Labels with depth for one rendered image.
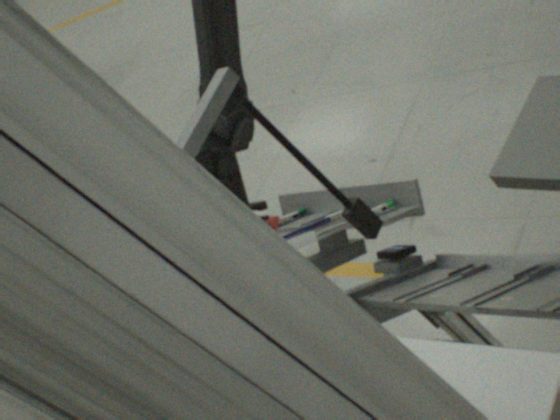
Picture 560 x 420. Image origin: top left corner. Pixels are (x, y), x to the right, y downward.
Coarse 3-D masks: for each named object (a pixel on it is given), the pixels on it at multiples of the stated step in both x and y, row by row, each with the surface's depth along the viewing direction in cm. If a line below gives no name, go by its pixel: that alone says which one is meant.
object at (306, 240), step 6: (384, 204) 147; (390, 204) 147; (342, 222) 139; (348, 222) 139; (330, 228) 136; (336, 228) 137; (342, 228) 138; (312, 234) 134; (318, 234) 134; (324, 234) 135; (330, 234) 136; (300, 240) 132; (306, 240) 132; (312, 240) 133; (294, 246) 130; (300, 246) 131
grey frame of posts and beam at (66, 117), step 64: (0, 0) 11; (0, 64) 11; (64, 64) 11; (0, 128) 11; (64, 128) 11; (128, 128) 12; (128, 192) 12; (192, 192) 13; (0, 256) 11; (64, 256) 11; (192, 256) 13; (256, 256) 13; (0, 320) 11; (64, 320) 11; (128, 320) 12; (256, 320) 13; (320, 320) 14; (448, 320) 138; (0, 384) 14; (64, 384) 11; (128, 384) 12; (192, 384) 12; (384, 384) 15; (448, 384) 17
